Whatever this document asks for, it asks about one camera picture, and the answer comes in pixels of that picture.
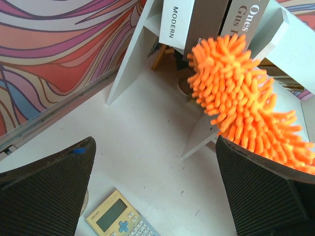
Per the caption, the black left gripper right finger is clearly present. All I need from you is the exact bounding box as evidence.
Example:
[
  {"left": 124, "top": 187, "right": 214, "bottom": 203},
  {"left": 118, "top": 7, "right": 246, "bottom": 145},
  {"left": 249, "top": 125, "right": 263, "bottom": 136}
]
[{"left": 216, "top": 137, "right": 315, "bottom": 236}]

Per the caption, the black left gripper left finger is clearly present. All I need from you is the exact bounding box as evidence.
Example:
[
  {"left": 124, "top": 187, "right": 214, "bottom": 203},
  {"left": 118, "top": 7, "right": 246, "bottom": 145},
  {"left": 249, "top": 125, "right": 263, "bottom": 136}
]
[{"left": 0, "top": 137, "right": 96, "bottom": 236}]

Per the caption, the orange microfiber duster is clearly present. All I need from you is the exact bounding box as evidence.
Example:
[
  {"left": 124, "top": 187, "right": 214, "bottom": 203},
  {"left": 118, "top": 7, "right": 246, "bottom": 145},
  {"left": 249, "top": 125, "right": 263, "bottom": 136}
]
[{"left": 187, "top": 34, "right": 315, "bottom": 174}]

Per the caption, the white wooden bookshelf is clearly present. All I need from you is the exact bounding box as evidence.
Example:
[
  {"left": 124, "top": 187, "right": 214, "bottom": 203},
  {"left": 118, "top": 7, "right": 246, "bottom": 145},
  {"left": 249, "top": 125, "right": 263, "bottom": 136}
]
[{"left": 106, "top": 0, "right": 315, "bottom": 159}]

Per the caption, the light blue calculator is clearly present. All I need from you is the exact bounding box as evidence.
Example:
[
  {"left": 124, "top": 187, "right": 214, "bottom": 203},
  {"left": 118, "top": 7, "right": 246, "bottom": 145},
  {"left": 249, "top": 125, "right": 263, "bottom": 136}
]
[{"left": 85, "top": 189, "right": 159, "bottom": 236}]

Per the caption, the grey hardcover book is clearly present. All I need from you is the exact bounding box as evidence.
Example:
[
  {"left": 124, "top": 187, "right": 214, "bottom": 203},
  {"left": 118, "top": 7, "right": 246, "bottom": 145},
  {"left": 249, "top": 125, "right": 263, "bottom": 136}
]
[{"left": 220, "top": 0, "right": 269, "bottom": 50}]

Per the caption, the white Fredonia book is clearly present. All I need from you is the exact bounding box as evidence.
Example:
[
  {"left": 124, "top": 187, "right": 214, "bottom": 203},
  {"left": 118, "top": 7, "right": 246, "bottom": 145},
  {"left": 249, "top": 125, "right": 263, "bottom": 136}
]
[{"left": 159, "top": 0, "right": 231, "bottom": 61}]

